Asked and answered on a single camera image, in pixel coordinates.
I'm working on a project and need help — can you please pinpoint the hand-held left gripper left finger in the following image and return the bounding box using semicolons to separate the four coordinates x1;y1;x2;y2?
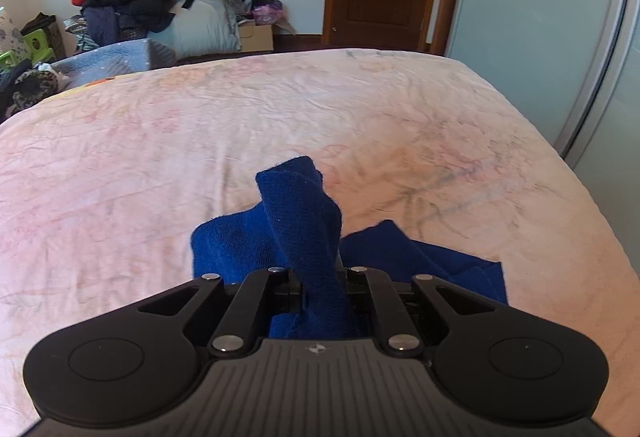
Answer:
135;267;306;358

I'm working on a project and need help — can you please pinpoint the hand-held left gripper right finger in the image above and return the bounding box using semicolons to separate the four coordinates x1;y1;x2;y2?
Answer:
340;266;501;358

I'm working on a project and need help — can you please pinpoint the blue knit garment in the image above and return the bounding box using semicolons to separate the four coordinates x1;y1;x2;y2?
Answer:
190;156;508;340

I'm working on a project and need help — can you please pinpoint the pink bed sheet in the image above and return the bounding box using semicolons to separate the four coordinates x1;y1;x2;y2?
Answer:
0;48;640;437

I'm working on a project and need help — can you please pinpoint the cardboard box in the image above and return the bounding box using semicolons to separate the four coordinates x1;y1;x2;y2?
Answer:
237;22;275;53

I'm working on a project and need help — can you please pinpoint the light blue bedding bundle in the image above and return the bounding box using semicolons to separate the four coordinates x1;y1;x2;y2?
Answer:
147;0;243;60

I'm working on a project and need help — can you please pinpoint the purple floral bag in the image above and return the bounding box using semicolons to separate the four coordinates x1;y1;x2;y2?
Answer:
252;1;283;25

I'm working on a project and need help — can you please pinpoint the light blue knitted blanket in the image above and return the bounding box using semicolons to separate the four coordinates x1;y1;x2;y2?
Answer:
50;40;178;90

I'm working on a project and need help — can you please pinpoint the frosted sliding wardrobe door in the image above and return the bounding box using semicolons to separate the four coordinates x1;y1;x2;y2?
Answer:
445;0;640;168

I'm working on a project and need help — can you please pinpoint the leopard print cloth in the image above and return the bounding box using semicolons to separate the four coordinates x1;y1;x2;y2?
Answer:
12;67;66;110

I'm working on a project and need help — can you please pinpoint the green plastic stool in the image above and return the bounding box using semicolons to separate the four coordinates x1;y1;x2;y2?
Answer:
0;28;56;73

